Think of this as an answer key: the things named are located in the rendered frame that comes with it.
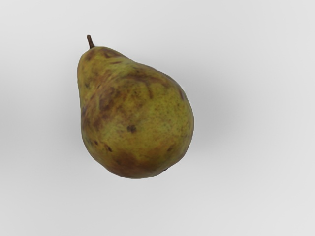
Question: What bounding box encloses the green brown speckled pear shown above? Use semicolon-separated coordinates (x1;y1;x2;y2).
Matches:
77;35;195;179

